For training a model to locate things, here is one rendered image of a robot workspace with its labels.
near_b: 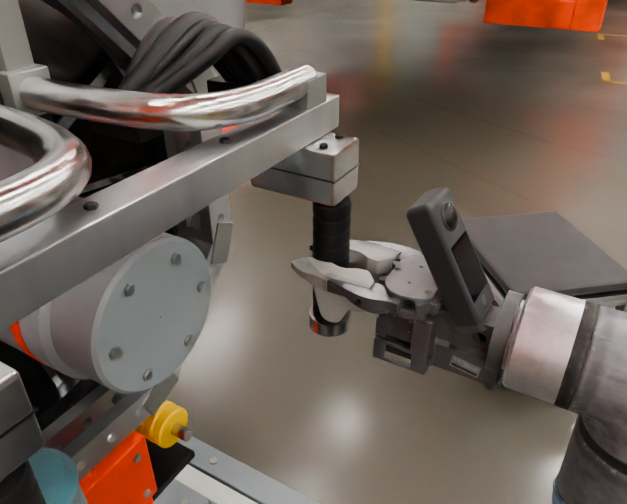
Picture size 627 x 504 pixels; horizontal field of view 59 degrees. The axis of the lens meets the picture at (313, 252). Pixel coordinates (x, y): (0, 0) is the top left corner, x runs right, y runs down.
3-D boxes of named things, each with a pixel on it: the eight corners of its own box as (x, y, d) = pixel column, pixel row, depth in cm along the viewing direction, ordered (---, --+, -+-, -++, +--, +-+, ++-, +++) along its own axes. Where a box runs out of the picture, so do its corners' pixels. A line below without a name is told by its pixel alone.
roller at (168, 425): (66, 363, 92) (58, 336, 89) (204, 435, 79) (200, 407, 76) (36, 385, 87) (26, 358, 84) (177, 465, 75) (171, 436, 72)
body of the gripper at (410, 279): (364, 355, 53) (490, 404, 47) (369, 281, 48) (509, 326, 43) (395, 312, 58) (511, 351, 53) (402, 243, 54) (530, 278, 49)
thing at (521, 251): (609, 383, 154) (648, 284, 136) (488, 400, 149) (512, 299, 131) (532, 295, 190) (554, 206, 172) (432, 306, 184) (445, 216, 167)
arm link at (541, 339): (574, 342, 40) (592, 277, 47) (506, 320, 42) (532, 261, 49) (547, 426, 45) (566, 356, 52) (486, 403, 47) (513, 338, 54)
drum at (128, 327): (73, 273, 61) (40, 153, 54) (226, 336, 52) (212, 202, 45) (-53, 346, 51) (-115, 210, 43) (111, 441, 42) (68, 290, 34)
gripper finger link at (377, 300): (321, 301, 50) (416, 324, 47) (321, 287, 49) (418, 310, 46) (339, 274, 54) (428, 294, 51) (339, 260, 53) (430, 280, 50)
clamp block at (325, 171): (278, 168, 56) (276, 117, 53) (359, 187, 52) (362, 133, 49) (249, 187, 52) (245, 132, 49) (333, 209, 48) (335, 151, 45)
